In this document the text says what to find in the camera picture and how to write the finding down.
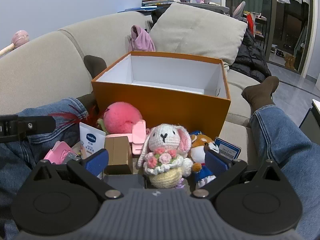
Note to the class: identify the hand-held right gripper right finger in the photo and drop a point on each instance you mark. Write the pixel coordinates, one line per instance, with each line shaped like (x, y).
(216, 163)

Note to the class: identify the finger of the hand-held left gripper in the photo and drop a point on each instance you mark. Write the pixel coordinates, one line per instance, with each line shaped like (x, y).
(30, 126)

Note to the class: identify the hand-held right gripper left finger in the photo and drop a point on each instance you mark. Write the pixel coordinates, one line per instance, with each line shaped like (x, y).
(96, 161)

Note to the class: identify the blue and white card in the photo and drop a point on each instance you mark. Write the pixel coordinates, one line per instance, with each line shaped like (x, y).
(228, 150)

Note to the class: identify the orange hamster plush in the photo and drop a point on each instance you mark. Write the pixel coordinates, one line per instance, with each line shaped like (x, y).
(198, 152)

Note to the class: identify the white hand cream tube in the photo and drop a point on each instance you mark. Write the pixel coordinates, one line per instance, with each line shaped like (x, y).
(91, 140)

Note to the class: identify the dark grey box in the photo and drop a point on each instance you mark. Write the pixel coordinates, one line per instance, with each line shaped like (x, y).
(125, 181)

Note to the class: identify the red feather toy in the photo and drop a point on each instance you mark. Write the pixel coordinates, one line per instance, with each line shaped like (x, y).
(65, 117)

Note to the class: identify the pink plastic clip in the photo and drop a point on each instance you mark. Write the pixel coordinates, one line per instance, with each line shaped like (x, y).
(138, 135)

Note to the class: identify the white crochet bunny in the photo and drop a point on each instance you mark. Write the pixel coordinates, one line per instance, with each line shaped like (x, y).
(163, 135)

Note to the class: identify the orange cardboard box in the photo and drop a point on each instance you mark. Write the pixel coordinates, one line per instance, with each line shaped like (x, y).
(150, 105)

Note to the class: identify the small brown cardboard box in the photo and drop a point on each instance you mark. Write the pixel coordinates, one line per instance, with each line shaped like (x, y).
(117, 152)

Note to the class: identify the person's left leg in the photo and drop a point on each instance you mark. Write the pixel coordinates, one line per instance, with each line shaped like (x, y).
(50, 108)

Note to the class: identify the person's leg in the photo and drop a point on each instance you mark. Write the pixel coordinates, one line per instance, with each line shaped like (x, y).
(50, 108)
(280, 135)

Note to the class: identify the pink plastic toy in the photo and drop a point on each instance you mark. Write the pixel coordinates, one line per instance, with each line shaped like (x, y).
(57, 152)

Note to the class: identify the pink round plush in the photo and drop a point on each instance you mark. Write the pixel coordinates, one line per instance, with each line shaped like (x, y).
(121, 117)

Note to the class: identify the beige sofa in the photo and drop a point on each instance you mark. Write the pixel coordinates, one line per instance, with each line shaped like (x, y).
(37, 75)

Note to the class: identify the person's right leg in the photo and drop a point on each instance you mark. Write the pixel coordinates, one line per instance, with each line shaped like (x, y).
(280, 135)

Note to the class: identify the pink massage hammer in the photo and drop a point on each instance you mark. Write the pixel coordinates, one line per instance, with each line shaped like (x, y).
(20, 37)

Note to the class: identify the black puffer jacket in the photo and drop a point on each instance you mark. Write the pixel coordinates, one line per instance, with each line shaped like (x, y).
(250, 57)

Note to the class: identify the brown teddy bear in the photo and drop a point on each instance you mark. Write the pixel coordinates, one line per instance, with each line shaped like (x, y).
(290, 61)

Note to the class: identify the purple cloth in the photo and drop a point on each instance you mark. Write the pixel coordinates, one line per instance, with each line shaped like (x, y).
(141, 40)

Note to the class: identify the beige pillow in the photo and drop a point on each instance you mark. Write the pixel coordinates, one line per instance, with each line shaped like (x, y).
(195, 32)

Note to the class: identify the black metal rack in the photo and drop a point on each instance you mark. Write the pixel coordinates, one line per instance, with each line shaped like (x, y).
(258, 27)

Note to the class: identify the blue folder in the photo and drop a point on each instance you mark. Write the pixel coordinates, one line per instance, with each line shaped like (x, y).
(140, 8)

